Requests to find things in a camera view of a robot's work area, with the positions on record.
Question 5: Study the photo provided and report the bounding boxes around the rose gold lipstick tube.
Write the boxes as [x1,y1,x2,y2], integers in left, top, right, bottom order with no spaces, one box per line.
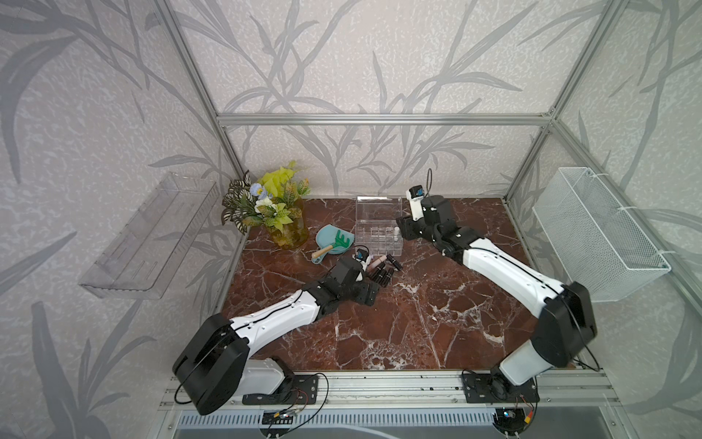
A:
[367,255,388,273]

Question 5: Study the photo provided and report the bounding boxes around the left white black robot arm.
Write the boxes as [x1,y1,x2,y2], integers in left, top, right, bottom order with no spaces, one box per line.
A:
[172,249,380,415]

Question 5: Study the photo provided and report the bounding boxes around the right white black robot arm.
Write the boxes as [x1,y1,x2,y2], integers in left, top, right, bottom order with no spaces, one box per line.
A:
[396,186,598,402]

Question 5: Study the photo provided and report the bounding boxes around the clear acrylic lipstick organizer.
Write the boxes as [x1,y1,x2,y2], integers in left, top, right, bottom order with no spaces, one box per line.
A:
[354,196,404,256]

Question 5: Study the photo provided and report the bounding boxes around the green toy rake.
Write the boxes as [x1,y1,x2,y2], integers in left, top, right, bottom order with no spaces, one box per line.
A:
[334,230,354,249]

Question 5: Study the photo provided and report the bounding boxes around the teal toy shovel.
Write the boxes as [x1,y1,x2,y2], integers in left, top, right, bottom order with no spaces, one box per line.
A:
[311,224,355,264]

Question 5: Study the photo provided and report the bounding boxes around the artificial flowers in yellow vase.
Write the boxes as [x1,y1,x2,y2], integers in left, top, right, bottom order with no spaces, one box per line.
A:
[220,161,310,250]

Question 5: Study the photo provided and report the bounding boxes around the left electronics board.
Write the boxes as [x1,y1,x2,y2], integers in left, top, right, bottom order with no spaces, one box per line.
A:
[261,411,296,427]

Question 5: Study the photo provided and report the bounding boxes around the electronics board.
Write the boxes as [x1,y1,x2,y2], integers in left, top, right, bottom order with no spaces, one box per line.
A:
[493,408,534,438]
[261,411,296,427]

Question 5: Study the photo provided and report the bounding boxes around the right electronics board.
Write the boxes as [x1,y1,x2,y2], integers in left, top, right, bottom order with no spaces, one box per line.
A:
[493,408,534,438]

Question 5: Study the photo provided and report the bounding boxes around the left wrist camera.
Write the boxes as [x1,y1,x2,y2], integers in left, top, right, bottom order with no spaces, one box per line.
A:
[353,245,371,271]

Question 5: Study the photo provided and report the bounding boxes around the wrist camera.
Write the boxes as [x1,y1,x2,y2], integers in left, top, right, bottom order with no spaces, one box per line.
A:
[353,245,371,271]
[406,185,425,221]

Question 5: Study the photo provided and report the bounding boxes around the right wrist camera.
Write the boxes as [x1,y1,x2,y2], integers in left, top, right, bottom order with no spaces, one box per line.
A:
[406,185,425,221]

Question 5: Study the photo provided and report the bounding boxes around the aluminium front rail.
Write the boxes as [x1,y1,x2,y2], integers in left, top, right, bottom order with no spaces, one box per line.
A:
[158,368,621,412]

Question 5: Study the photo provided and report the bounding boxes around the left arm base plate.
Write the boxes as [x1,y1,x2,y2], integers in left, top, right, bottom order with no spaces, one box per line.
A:
[237,357,320,405]

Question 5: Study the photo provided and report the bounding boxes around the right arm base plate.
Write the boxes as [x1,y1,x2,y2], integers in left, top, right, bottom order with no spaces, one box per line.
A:
[461,369,540,404]

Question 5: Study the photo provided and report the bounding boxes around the white wire mesh basket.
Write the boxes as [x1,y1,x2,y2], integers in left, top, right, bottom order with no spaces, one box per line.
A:
[533,168,671,303]

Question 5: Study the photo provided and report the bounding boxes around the clear plastic wall shelf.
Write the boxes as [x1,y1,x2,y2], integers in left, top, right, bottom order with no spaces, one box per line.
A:
[79,173,220,300]

